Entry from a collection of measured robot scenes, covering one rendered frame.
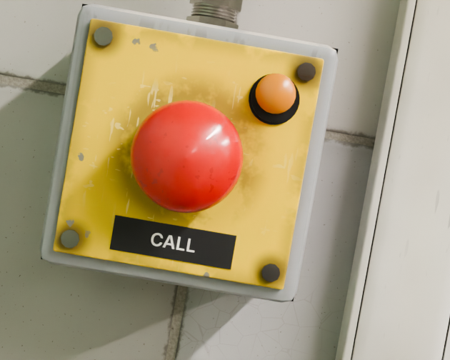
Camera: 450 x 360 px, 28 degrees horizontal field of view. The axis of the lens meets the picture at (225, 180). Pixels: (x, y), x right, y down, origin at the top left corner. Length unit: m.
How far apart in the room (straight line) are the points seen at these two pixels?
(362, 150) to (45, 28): 0.15
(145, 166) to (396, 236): 0.14
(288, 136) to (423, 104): 0.09
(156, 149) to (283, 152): 0.05
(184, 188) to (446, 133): 0.14
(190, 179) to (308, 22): 0.13
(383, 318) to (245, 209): 0.10
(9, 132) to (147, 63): 0.10
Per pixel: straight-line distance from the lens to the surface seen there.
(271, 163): 0.33
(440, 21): 0.40
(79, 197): 0.34
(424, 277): 0.41
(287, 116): 0.33
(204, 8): 0.37
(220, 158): 0.31
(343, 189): 0.41
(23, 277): 0.42
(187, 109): 0.31
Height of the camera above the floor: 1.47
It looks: 3 degrees down
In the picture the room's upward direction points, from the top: 10 degrees clockwise
